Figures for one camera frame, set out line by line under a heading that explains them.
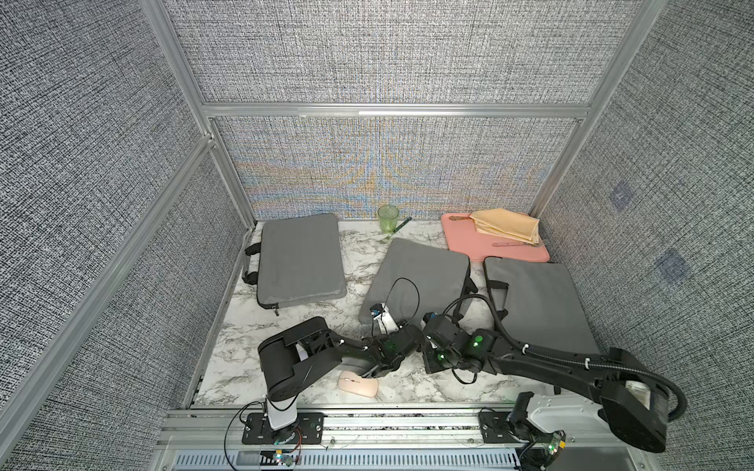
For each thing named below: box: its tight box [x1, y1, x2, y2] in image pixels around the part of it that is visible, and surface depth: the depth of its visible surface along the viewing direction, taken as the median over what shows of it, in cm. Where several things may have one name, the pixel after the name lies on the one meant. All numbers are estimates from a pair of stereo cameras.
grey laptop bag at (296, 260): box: [241, 213, 348, 315], surface depth 108 cm
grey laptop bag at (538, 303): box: [483, 256, 600, 355], surface depth 96 cm
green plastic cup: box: [377, 205, 400, 234], surface depth 116 cm
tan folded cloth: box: [469, 208, 540, 245], surface depth 120 cm
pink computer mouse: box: [337, 370, 379, 399], surface depth 81 cm
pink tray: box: [440, 212, 550, 262], surface depth 114 cm
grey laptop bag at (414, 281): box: [358, 237, 471, 328], surface depth 102 cm
